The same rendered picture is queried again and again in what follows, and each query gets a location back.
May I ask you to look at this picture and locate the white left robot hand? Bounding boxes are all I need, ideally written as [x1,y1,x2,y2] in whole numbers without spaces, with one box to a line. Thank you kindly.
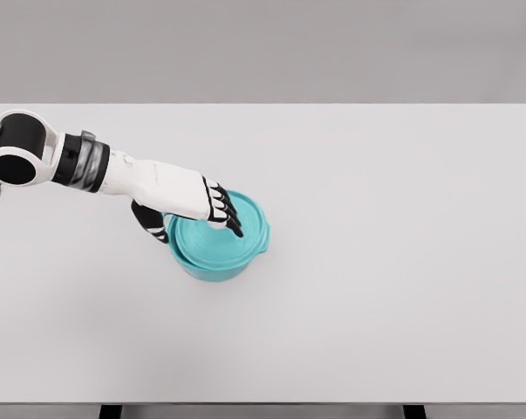
[130,161,245,247]

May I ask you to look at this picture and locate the teal pot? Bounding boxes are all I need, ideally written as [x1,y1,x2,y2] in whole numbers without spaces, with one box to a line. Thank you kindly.
[166,213,270,283]

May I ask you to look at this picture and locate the teal pot lid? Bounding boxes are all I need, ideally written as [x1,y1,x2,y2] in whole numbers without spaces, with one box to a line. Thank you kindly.
[167,189,266,269]

